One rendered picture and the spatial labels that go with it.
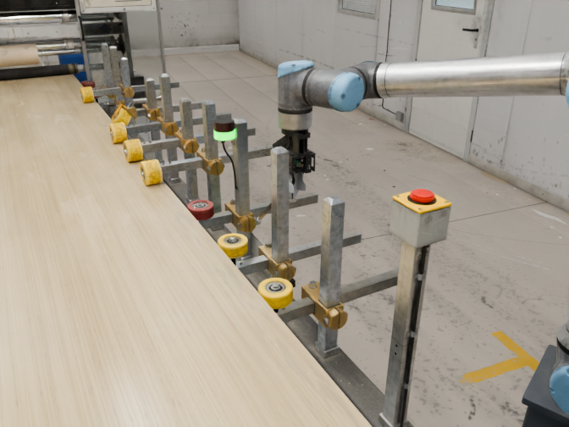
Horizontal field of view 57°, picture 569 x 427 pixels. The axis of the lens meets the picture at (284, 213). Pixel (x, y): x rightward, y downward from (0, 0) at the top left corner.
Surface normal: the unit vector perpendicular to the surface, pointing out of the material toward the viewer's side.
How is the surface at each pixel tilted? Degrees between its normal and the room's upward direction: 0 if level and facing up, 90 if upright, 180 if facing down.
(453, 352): 0
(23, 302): 0
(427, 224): 90
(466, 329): 0
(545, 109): 90
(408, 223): 90
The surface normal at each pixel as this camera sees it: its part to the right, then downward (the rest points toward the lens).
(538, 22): -0.93, 0.16
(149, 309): 0.00, -0.90
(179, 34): 0.37, 0.40
